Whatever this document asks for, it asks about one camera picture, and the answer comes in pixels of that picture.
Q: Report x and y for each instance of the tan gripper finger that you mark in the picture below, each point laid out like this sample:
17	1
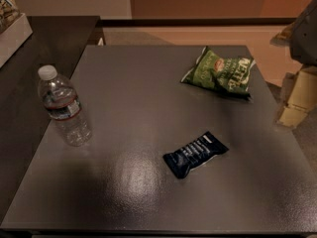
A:
298	96

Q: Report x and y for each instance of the green jalapeno chip bag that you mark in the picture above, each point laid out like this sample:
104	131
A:
227	76

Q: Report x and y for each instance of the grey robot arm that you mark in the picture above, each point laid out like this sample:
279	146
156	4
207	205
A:
301	36

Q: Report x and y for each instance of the dark blue rxbar wrapper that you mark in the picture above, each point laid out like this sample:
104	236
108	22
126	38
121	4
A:
194	154

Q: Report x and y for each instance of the clear plastic water bottle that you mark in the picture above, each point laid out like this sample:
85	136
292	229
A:
62	103

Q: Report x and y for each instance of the white box with snacks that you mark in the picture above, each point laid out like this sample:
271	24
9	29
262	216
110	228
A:
14	29

